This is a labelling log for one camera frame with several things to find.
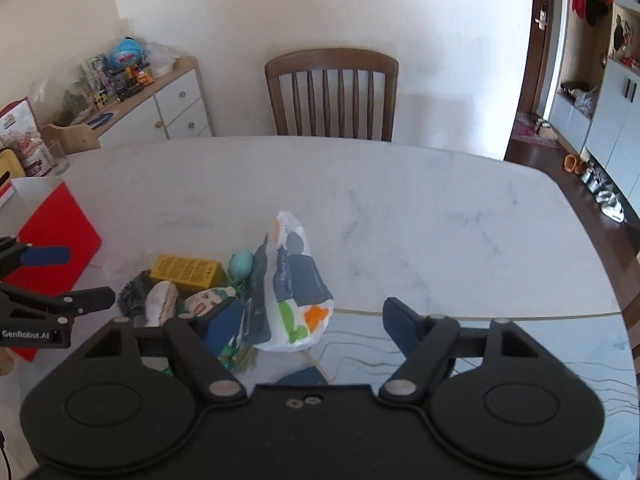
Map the yellow small carton box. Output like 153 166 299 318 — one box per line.
149 254 228 294

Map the teal round ball toy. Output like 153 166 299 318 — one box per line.
228 249 254 281

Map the white patterned tissue pack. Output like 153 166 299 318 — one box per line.
243 211 334 352

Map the red white cardboard box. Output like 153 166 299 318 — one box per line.
1 178 102 362

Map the blue patterned placemat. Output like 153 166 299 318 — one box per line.
274 309 640 476

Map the yellow green tissue box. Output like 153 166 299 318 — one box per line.
0 148 25 194

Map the clear drinking glass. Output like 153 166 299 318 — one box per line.
47 140 70 176

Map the red snack bag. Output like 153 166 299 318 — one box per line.
0 99 53 177

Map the white wooden side cabinet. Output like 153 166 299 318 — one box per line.
39 55 215 155

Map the blue globe ball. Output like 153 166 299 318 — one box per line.
108 37 143 70

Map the brown wooden chair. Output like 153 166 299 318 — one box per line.
265 48 399 142

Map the dark entrance door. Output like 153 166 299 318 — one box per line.
515 0 564 119

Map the white wall cabinet unit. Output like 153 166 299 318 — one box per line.
546 0 639 210

